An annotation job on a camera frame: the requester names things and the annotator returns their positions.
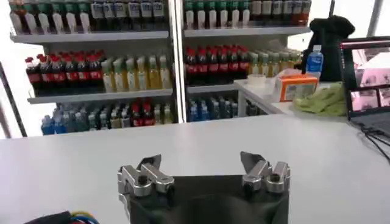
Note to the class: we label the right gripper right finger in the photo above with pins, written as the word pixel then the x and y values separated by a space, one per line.
pixel 262 175

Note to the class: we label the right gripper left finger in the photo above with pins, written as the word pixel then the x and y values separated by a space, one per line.
pixel 143 181

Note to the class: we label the orange tissue box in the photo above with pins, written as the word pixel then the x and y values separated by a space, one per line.
pixel 297 88

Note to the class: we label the small white cup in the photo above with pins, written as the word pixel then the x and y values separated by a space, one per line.
pixel 256 80

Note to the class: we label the green cloth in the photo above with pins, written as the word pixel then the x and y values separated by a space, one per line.
pixel 324 102

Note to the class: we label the shelf rack with bottles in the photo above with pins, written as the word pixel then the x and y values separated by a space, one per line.
pixel 219 61
pixel 97 73

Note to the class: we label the blue-label water bottle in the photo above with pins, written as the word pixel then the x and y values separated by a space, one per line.
pixel 315 61

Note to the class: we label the black laptop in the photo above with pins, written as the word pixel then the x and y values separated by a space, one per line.
pixel 365 76

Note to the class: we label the black bag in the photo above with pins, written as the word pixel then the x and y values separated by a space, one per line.
pixel 330 39

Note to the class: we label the thin black pole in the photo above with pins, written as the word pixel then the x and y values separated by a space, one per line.
pixel 12 100

